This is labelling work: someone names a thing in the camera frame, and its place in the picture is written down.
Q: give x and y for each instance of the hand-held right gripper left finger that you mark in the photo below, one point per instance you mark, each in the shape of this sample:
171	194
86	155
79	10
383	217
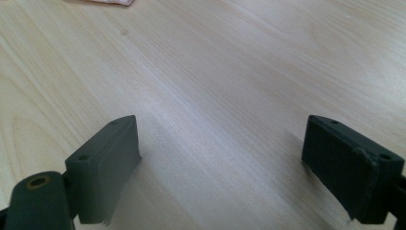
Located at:
102	172

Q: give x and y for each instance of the pink sock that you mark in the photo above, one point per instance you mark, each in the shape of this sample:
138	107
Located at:
115	2

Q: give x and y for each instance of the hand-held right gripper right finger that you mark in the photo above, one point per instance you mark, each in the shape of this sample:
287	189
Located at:
344	169

